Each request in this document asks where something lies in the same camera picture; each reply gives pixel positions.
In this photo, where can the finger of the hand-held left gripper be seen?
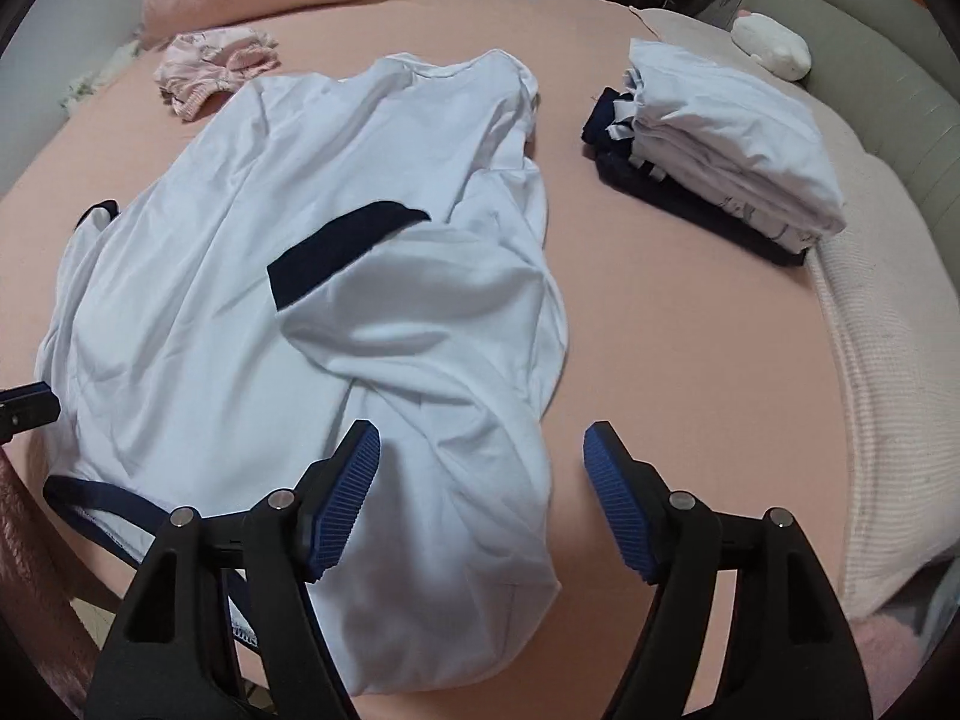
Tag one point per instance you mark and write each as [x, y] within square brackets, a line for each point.
[30, 409]

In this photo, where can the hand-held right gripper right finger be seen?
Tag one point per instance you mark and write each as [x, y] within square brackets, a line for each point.
[619, 502]

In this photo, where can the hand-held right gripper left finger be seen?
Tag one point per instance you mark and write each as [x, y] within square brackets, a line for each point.
[345, 495]

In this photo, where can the white t-shirt with navy trim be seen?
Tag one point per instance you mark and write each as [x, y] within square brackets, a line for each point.
[225, 277]

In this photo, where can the person's left forearm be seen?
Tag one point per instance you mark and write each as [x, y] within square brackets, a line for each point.
[34, 577]

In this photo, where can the pink bed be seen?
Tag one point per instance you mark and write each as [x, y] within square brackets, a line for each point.
[660, 360]

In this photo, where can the pale knit blanket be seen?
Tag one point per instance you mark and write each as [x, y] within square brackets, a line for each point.
[885, 360]

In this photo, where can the folded navy garment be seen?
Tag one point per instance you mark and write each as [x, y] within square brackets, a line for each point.
[675, 202]

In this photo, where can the pink fluffy blanket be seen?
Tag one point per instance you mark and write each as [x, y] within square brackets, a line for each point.
[885, 652]

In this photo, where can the pink patterned garment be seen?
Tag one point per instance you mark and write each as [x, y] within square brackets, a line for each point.
[217, 60]

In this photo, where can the stack of folded white shirts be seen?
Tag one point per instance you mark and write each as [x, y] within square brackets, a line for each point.
[720, 112]

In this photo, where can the small white pillow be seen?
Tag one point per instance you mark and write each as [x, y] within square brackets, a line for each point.
[772, 45]

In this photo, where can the padded headboard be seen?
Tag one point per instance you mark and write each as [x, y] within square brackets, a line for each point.
[885, 60]

